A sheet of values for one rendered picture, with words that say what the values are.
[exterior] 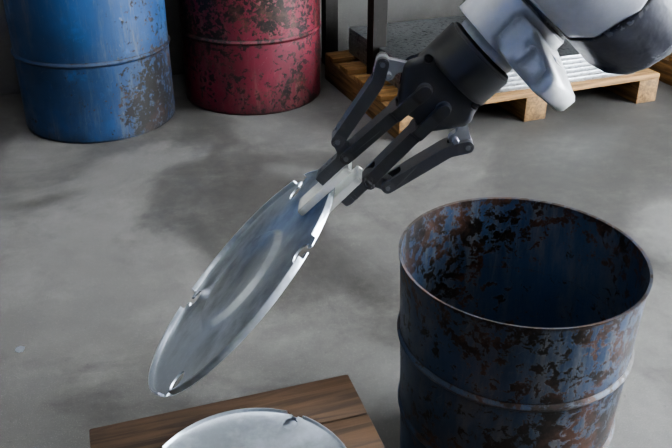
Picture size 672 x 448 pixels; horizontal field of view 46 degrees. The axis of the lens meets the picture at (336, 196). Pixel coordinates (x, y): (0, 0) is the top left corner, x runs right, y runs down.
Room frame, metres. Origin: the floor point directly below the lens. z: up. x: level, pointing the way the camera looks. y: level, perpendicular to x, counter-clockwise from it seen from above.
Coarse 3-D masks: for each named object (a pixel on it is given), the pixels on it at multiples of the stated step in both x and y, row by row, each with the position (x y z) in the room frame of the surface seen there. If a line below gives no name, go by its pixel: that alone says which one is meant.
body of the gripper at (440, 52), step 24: (456, 24) 0.70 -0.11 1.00; (432, 48) 0.70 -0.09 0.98; (456, 48) 0.68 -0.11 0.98; (480, 48) 0.70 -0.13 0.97; (408, 72) 0.69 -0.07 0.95; (432, 72) 0.69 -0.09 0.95; (456, 72) 0.67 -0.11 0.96; (480, 72) 0.67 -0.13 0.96; (504, 72) 0.70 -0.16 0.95; (432, 96) 0.69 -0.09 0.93; (456, 96) 0.69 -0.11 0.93; (480, 96) 0.67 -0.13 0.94; (456, 120) 0.69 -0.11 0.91
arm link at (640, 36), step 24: (528, 0) 0.66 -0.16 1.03; (648, 0) 0.57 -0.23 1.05; (552, 24) 0.66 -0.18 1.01; (624, 24) 0.57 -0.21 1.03; (648, 24) 0.57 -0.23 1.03; (576, 48) 0.61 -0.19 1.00; (600, 48) 0.58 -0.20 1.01; (624, 48) 0.58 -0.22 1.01; (648, 48) 0.58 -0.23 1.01; (624, 72) 0.59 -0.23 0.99
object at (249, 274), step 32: (288, 192) 0.83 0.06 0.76; (256, 224) 0.83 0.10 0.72; (288, 224) 0.73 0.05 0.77; (320, 224) 0.64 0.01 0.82; (224, 256) 0.83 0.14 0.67; (256, 256) 0.70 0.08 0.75; (288, 256) 0.65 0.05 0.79; (192, 288) 0.80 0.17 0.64; (224, 288) 0.70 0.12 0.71; (256, 288) 0.64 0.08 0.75; (192, 320) 0.72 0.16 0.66; (224, 320) 0.64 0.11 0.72; (256, 320) 0.57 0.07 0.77; (160, 352) 0.71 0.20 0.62; (192, 352) 0.63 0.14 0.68; (224, 352) 0.56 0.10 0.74; (160, 384) 0.63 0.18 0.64; (192, 384) 0.57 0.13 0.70
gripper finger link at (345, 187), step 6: (354, 168) 0.72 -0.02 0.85; (360, 168) 0.71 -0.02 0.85; (354, 174) 0.70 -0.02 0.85; (360, 174) 0.70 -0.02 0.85; (342, 180) 0.71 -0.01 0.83; (348, 180) 0.70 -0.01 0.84; (354, 180) 0.69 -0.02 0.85; (360, 180) 0.69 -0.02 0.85; (336, 186) 0.71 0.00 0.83; (342, 186) 0.70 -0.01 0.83; (348, 186) 0.69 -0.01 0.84; (354, 186) 0.69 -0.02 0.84; (336, 192) 0.70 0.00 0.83; (342, 192) 0.69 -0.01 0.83; (348, 192) 0.69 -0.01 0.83; (336, 198) 0.69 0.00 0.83; (342, 198) 0.69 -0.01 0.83; (336, 204) 0.69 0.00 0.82; (330, 210) 0.69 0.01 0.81
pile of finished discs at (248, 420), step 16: (224, 416) 0.89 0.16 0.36; (240, 416) 0.89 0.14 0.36; (256, 416) 0.89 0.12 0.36; (272, 416) 0.89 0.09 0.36; (288, 416) 0.89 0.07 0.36; (304, 416) 0.88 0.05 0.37; (192, 432) 0.85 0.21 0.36; (208, 432) 0.85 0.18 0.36; (224, 432) 0.85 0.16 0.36; (240, 432) 0.85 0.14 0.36; (256, 432) 0.85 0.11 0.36; (272, 432) 0.85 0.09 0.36; (288, 432) 0.85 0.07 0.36; (304, 432) 0.85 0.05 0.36; (320, 432) 0.85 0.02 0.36
